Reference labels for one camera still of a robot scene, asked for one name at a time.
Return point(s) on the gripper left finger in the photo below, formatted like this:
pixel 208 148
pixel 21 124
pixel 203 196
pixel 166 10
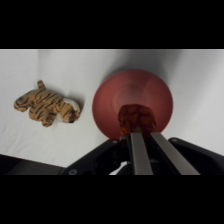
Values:
pixel 141 154

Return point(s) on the red bumpy ball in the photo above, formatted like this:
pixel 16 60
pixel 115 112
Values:
pixel 136 117

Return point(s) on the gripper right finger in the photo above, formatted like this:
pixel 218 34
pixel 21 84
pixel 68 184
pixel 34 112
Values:
pixel 173 156

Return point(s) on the tiger plush toy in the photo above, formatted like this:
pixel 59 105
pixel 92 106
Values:
pixel 46 106

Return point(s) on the pink bowl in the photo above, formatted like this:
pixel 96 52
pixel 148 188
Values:
pixel 113 100

